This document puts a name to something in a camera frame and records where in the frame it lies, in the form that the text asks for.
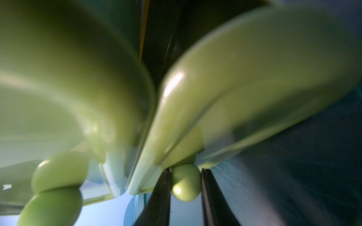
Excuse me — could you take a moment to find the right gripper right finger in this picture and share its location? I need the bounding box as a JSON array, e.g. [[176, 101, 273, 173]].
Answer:
[[201, 169, 241, 226]]

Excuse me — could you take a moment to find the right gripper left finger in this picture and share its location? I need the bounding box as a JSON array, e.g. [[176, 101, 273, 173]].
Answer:
[[134, 168, 172, 226]]

